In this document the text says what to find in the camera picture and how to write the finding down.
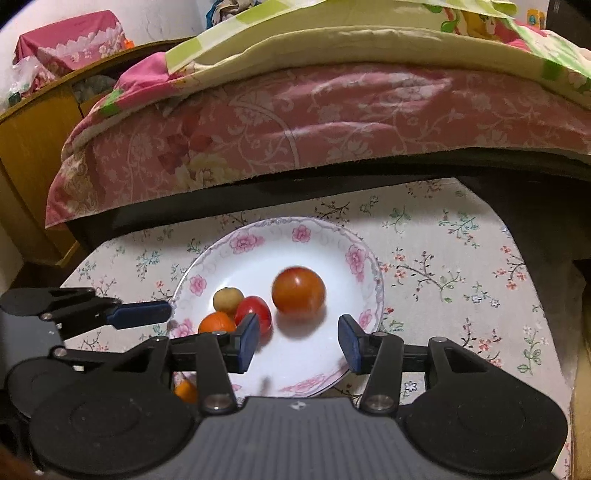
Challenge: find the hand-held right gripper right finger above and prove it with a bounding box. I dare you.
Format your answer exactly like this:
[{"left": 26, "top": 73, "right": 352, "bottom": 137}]
[{"left": 338, "top": 314, "right": 506, "bottom": 415}]

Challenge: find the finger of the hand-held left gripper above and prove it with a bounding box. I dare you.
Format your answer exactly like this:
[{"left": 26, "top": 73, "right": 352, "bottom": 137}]
[
  {"left": 48, "top": 344, "right": 139, "bottom": 370},
  {"left": 0, "top": 288, "right": 172, "bottom": 340}
]

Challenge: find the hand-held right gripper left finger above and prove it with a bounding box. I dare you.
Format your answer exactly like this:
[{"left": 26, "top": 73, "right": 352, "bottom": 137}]
[{"left": 95, "top": 314, "right": 260, "bottom": 415}]

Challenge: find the small red tomato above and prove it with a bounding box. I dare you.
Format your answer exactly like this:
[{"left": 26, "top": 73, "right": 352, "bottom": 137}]
[{"left": 235, "top": 296, "right": 272, "bottom": 335}]

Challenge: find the orange mandarin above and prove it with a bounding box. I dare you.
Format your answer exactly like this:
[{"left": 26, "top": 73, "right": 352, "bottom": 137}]
[
  {"left": 198, "top": 312, "right": 237, "bottom": 335},
  {"left": 174, "top": 378, "right": 199, "bottom": 404}
]

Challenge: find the small brown fruit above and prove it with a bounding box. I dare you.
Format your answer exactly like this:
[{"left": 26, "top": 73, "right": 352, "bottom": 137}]
[{"left": 213, "top": 287, "right": 245, "bottom": 312}]

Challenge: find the white floral plate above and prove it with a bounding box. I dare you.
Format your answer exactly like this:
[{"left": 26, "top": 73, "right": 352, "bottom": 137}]
[{"left": 168, "top": 217, "right": 385, "bottom": 398}]

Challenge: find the large orange-red tomato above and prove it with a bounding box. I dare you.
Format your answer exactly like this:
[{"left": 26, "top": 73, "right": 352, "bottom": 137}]
[{"left": 271, "top": 267, "right": 327, "bottom": 320}]

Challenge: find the floral tablecloth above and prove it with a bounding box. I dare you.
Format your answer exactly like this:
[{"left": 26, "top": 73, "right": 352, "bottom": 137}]
[{"left": 60, "top": 178, "right": 573, "bottom": 480}]

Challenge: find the wooden cabinet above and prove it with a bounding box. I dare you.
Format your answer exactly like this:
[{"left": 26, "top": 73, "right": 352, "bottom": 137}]
[{"left": 0, "top": 37, "right": 195, "bottom": 268}]

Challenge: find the pink floral bedsheet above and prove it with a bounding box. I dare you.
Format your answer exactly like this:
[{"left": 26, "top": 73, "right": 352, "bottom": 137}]
[{"left": 45, "top": 65, "right": 591, "bottom": 230}]

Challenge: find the grey cloth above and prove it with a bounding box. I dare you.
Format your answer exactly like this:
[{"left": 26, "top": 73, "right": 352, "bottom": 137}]
[{"left": 71, "top": 74, "right": 116, "bottom": 104}]

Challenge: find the clear plastic bag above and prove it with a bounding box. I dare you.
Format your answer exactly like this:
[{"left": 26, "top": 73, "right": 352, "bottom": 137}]
[{"left": 7, "top": 55, "right": 47, "bottom": 104}]

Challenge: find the pink lace-trimmed cloth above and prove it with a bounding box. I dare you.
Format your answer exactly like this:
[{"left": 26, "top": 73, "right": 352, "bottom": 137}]
[{"left": 13, "top": 10, "right": 127, "bottom": 65}]

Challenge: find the yellow green quilt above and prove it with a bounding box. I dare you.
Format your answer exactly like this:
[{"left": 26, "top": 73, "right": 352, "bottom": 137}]
[{"left": 166, "top": 0, "right": 591, "bottom": 107}]

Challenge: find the blue bundled clothing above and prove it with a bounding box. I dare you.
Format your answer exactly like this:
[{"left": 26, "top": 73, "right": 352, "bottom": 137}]
[{"left": 205, "top": 0, "right": 252, "bottom": 26}]

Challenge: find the dark bed frame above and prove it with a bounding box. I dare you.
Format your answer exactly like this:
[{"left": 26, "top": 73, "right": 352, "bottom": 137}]
[{"left": 65, "top": 150, "right": 591, "bottom": 252}]

